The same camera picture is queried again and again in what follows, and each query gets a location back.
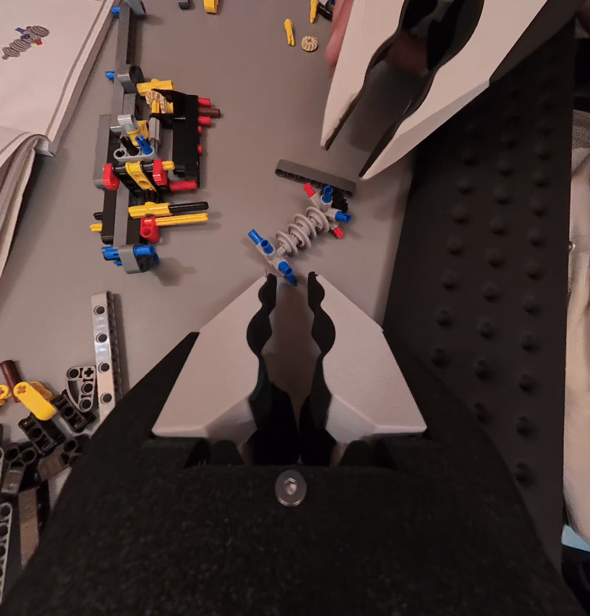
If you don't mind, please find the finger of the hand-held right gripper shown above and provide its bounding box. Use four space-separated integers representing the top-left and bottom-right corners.
320 0 411 151
358 0 551 181

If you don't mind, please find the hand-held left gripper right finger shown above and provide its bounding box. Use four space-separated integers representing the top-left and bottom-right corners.
300 271 428 465

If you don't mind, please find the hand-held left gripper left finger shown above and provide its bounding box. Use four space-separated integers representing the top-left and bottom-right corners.
152 274 279 465

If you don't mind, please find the dark grey lego beam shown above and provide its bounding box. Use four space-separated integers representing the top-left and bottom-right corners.
275 160 357 195

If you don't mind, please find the grey lego shock absorber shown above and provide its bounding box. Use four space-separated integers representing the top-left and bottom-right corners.
276 183 353 256

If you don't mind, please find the lego instruction booklet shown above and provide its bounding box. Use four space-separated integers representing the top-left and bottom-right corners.
0 0 115 304

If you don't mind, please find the light grey lego beam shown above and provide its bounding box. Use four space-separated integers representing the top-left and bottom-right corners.
90 291 125 419

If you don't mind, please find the black lego beam pile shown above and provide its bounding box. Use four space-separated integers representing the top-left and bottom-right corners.
0 366 98 607

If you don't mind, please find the lego chassis assembly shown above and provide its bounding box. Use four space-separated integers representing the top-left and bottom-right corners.
89 0 222 275

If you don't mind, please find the person's right hand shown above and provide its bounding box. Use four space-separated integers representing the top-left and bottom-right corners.
325 0 356 78

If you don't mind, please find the black dimpled pad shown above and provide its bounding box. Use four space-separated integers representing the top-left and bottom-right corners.
382 19 577 569

